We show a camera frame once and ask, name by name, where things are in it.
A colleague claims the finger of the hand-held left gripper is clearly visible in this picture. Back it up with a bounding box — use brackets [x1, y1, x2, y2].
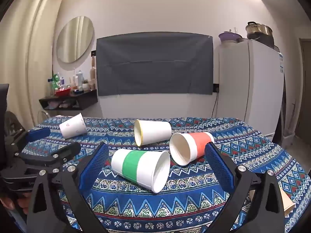
[4, 127, 51, 156]
[18, 142, 82, 170]

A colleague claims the black pot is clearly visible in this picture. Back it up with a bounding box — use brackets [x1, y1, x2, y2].
[247, 35, 275, 49]

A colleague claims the black power cable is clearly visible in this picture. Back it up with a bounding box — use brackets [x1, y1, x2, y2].
[211, 92, 219, 117]

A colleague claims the oval wall mirror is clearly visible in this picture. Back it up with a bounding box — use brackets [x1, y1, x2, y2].
[56, 16, 94, 63]

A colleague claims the green spray bottle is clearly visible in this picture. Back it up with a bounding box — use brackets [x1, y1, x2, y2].
[52, 73, 61, 90]

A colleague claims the heart print paper cup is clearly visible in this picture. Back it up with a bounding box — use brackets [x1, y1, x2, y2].
[59, 113, 88, 140]

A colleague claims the black wall shelf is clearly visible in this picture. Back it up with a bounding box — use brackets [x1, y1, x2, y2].
[39, 89, 98, 111]

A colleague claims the grey cloth cover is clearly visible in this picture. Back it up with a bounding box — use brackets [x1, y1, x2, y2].
[96, 31, 214, 96]

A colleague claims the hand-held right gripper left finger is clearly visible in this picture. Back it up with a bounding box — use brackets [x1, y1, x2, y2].
[26, 143, 109, 233]

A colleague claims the white refrigerator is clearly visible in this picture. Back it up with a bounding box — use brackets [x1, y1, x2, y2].
[217, 39, 285, 137]

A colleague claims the purple basin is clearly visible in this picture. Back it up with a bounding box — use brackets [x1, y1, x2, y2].
[218, 31, 243, 43]

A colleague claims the person's left hand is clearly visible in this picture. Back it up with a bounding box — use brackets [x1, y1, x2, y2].
[0, 191, 30, 216]

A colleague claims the steel cooking pot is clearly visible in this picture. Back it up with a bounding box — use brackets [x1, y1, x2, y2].
[245, 21, 273, 40]

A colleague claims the green band paper cup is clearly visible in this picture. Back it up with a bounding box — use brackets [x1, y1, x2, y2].
[111, 149, 170, 194]

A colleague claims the blue patterned tablecloth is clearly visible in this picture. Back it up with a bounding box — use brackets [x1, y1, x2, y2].
[15, 116, 309, 233]

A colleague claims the orange band paper cup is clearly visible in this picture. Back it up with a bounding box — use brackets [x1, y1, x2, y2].
[169, 132, 215, 165]

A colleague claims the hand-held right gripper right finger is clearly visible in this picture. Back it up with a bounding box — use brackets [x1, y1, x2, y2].
[204, 142, 285, 233]

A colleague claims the brown door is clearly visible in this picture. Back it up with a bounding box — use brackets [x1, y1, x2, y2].
[294, 38, 311, 142]

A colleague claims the yellow rim paper cup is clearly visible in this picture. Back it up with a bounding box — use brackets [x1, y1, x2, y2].
[134, 119, 172, 147]

